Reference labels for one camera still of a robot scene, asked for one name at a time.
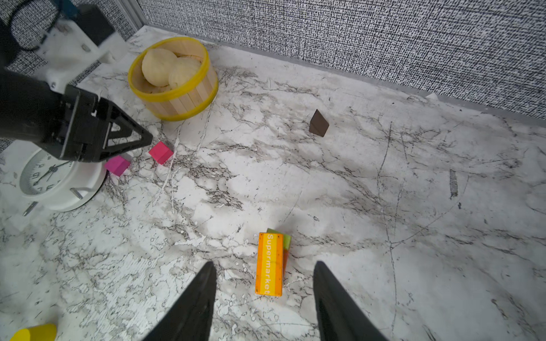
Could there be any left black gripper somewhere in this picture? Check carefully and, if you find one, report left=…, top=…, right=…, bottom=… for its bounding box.
left=40, top=85, right=153, bottom=163

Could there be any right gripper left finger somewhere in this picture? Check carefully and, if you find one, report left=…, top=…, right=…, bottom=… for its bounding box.
left=144, top=261, right=217, bottom=341

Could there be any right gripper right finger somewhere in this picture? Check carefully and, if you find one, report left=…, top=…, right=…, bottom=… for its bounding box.
left=313, top=261, right=386, bottom=340

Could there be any yellow orange supermarket block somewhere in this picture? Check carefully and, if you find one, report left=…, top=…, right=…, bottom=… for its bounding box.
left=255, top=233, right=284, bottom=297

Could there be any lime green cube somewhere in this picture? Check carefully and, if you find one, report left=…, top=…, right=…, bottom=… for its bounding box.
left=267, top=228, right=291, bottom=251

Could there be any orange rectangular block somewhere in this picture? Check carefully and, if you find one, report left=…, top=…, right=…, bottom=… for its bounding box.
left=283, top=249, right=289, bottom=273

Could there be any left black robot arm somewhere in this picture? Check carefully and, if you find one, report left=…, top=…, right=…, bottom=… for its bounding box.
left=1, top=24, right=152, bottom=163

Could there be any yellow cylinder block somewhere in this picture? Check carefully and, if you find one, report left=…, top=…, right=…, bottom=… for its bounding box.
left=10, top=323, right=57, bottom=341

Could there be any brown triangular wood block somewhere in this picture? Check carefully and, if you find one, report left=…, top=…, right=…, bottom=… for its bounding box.
left=309, top=109, right=329, bottom=137

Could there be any purple magenta cube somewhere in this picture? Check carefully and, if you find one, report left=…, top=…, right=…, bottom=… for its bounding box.
left=105, top=156, right=131, bottom=177

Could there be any pink cube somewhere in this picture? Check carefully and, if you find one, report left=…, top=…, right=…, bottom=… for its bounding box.
left=149, top=142, right=173, bottom=165

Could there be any yellow bamboo steamer basket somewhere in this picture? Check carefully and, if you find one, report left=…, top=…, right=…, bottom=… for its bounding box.
left=128, top=37, right=219, bottom=121

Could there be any white alarm clock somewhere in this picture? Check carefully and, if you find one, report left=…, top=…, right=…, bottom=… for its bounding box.
left=18, top=149, right=107, bottom=212

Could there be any left cream bun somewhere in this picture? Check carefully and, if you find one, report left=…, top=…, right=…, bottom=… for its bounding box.
left=142, top=48, right=177, bottom=87

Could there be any cream bun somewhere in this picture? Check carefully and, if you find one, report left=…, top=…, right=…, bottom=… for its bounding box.
left=169, top=57, right=201, bottom=89
left=142, top=48, right=177, bottom=87

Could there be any right cream bun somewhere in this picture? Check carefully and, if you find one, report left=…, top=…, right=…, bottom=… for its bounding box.
left=169, top=57, right=201, bottom=89

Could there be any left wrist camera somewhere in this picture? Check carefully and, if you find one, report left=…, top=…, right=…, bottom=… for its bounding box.
left=35, top=4, right=128, bottom=94

